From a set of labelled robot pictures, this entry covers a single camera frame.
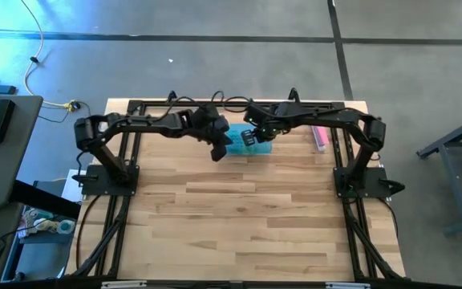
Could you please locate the black aluminium rig frame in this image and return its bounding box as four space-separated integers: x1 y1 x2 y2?
64 98 407 289

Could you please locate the pale yellow floor cable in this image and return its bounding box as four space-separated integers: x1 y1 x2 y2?
19 0 74 110

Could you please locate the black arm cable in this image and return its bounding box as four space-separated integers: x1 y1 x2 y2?
210 90 280 117
150 95 213 121

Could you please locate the grey desk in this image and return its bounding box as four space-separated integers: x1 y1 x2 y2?
0 95 44 208

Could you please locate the black base handle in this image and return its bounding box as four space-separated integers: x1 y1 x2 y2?
71 172 95 185
378 178 407 197

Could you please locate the pink white stapler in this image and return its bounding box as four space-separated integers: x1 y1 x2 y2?
310 125 330 153

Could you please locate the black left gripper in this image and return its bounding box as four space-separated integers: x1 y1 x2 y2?
192 104 234 163

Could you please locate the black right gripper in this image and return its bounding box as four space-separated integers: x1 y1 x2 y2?
241 102 285 147

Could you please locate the silver bracket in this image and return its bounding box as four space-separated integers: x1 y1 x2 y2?
325 281 372 289
100 280 148 289

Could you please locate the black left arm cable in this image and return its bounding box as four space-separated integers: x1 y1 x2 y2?
150 95 213 121

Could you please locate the teal tape roll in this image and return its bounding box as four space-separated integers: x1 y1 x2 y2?
59 219 76 235

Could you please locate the blue grey table frame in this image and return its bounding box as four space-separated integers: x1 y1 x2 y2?
416 111 462 237

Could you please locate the black desk leg beam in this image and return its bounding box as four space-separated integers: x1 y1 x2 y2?
10 179 83 220

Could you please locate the blue plastic container lid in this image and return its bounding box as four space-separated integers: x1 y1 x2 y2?
225 123 274 157

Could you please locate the black floor cable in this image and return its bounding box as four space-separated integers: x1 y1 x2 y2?
37 100 103 128

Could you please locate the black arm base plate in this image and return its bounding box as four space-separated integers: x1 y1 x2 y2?
81 165 140 197
333 166 393 199

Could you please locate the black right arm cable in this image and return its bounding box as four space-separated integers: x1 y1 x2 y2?
210 90 280 117

